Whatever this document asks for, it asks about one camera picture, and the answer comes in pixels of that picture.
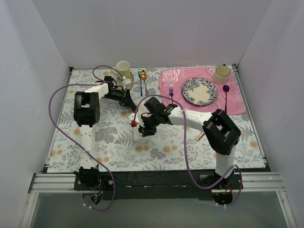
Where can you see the rose gold knife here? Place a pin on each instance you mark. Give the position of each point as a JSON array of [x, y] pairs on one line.
[[200, 136]]

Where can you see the pink floral placemat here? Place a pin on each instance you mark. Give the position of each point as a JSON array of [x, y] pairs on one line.
[[177, 77]]

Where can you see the blue floral plate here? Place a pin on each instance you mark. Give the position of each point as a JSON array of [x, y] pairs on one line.
[[199, 91]]

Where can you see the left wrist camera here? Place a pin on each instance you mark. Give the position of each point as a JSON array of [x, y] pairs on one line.
[[126, 82]]

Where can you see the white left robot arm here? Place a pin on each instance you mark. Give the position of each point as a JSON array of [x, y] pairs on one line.
[[87, 115]]

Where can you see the woven round coaster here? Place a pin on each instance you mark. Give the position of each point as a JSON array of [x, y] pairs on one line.
[[129, 87]]

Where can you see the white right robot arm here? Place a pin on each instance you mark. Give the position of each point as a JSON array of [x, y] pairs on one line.
[[221, 132]]

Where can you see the white cloth napkin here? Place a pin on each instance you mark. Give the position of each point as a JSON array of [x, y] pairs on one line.
[[138, 137]]

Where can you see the blue fork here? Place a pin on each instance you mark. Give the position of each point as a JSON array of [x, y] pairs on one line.
[[140, 83]]

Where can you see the cream enamel mug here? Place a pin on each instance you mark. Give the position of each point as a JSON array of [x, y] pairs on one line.
[[221, 74]]

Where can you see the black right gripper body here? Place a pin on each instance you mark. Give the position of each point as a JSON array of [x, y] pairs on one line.
[[147, 124]]

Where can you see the purple spoon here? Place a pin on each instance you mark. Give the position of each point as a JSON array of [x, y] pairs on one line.
[[226, 89]]

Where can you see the yellow green mug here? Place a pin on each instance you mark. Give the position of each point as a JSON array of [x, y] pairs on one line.
[[122, 70]]

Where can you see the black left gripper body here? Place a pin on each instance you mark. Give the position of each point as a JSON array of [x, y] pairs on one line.
[[125, 98]]

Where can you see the purple fork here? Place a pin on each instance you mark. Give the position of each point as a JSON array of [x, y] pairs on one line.
[[171, 93]]

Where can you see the rainbow gold spoon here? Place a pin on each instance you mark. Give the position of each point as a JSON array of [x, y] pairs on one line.
[[143, 77]]

